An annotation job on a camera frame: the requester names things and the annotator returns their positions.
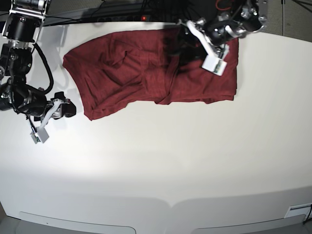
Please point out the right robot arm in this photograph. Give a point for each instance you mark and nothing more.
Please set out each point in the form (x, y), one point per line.
(22, 29)

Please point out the white label plate on table edge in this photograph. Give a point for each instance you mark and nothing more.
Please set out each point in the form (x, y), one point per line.
(303, 209)

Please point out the black power strip red switch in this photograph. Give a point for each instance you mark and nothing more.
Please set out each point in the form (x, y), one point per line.
(129, 18)

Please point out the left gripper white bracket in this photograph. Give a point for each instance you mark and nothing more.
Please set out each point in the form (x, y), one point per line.
(178, 43)

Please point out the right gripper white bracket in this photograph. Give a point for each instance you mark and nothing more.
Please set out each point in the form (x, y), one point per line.
(59, 106)

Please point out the dark red long-sleeve T-shirt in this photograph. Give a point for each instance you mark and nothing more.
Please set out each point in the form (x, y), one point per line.
(119, 68)

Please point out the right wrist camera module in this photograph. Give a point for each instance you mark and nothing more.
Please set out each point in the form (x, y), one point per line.
(39, 135)

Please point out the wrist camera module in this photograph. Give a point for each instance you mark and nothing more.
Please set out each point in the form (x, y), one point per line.
(214, 65)
(39, 135)

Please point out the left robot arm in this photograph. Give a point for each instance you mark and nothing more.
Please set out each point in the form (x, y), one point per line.
(235, 20)

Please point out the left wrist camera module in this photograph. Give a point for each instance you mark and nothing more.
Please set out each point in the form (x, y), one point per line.
(214, 65)

